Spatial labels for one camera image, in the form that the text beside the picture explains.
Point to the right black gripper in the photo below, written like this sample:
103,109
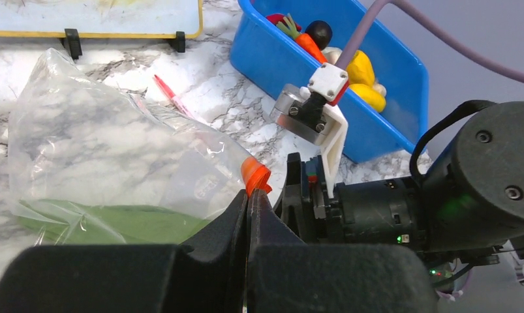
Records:
378,212

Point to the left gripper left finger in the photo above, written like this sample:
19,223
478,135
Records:
206,273

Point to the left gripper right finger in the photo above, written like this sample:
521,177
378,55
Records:
284,274

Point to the clear orange-zip plastic bag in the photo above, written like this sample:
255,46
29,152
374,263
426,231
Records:
75,139

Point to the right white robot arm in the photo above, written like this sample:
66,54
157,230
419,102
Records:
463,197

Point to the white garlic near mango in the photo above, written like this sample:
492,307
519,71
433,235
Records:
380,89

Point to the yellow bell pepper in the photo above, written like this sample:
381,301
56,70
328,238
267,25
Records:
360,70

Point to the orange carrot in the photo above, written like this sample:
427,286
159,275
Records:
288,26

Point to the dark purple mushroom cap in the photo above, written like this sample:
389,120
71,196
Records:
321,33

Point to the red chili pepper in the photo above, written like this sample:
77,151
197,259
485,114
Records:
277,17

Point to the yellow-framed whiteboard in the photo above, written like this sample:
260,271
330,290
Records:
73,20

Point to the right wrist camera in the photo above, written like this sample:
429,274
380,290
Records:
311,112

